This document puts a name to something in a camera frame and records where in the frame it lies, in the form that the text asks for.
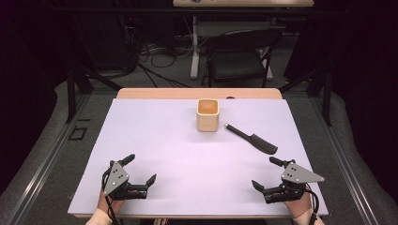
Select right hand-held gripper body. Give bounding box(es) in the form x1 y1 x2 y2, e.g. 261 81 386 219
262 158 326 204

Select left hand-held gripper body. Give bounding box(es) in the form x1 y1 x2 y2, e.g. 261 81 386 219
101 159 148 201

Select black comb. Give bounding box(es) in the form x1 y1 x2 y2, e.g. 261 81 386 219
223 123 279 156

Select beige square cup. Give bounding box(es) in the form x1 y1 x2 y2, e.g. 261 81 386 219
195 98 221 133

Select person's left hand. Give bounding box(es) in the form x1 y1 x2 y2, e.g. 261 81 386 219
97 187 126 217

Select person's right hand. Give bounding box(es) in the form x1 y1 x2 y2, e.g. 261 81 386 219
283 191 314 218

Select white table mat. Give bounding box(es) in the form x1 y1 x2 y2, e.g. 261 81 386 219
67 97 329 217

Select black metal stand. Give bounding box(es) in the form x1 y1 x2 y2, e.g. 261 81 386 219
65 67 124 125
279 67 333 128

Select wooden table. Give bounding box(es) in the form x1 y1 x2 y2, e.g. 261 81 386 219
73 87 329 219

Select black folding chair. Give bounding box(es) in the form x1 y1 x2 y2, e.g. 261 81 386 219
201 29 283 88

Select desk with white legs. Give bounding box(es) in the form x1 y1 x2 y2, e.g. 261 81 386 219
172 0 315 81

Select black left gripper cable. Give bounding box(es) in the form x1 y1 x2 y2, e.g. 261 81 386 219
101 168 121 225

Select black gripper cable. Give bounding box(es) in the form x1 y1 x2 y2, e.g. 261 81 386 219
304 184 321 225
101 168 121 225

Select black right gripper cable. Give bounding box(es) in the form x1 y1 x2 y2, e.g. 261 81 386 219
304 184 321 225

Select metal floor rail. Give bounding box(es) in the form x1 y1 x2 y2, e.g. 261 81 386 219
6 93 92 225
309 93 381 225

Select black floor cables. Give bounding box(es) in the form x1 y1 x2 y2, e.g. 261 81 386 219
137 43 192 89

